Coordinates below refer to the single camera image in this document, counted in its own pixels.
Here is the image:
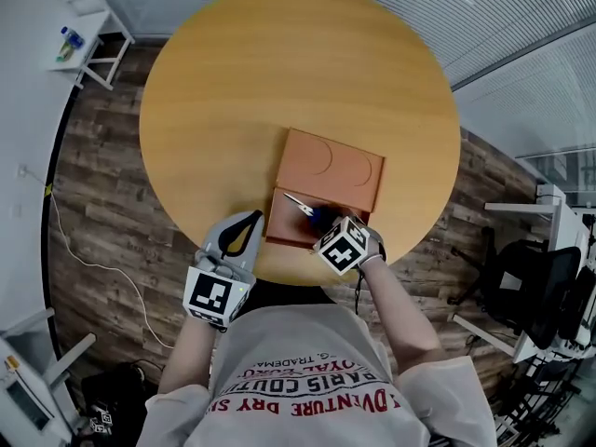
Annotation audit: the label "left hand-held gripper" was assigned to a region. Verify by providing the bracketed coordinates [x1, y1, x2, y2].
[182, 210, 265, 329]

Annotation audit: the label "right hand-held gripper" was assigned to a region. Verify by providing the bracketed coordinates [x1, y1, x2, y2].
[312, 215, 387, 278]

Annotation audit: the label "blue-handled scissors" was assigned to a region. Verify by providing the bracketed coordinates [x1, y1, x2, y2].
[282, 192, 345, 230]

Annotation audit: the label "orange wooden box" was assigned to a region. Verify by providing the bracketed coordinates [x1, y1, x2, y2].
[264, 127, 387, 251]

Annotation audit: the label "person's right forearm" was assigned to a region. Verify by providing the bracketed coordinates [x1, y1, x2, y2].
[360, 256, 443, 372]

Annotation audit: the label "person's left forearm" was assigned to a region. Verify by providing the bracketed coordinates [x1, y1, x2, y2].
[157, 317, 220, 395]

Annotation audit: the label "white printed shirt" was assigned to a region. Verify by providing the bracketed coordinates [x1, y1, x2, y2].
[143, 303, 497, 447]

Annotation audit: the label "round wooden table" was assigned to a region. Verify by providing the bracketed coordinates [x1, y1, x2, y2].
[138, 0, 462, 305]

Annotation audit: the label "black office chair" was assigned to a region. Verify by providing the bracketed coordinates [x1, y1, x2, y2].
[449, 225, 583, 351]

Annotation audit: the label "white desk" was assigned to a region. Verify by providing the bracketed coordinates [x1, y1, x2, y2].
[454, 183, 596, 365]

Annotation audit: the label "spare hand-held device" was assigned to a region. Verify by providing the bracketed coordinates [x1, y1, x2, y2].
[88, 400, 115, 435]

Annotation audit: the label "white side shelf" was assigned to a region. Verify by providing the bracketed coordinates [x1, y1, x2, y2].
[0, 307, 97, 447]

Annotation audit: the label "white wooden chair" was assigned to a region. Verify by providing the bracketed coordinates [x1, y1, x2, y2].
[46, 0, 136, 91]

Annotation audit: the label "clear bottle with blue label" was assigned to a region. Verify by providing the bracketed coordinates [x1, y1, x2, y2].
[61, 25, 86, 48]

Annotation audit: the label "black wrist strap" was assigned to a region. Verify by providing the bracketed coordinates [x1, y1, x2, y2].
[353, 267, 367, 317]

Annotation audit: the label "white power cable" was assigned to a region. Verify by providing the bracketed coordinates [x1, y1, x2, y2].
[20, 168, 176, 348]

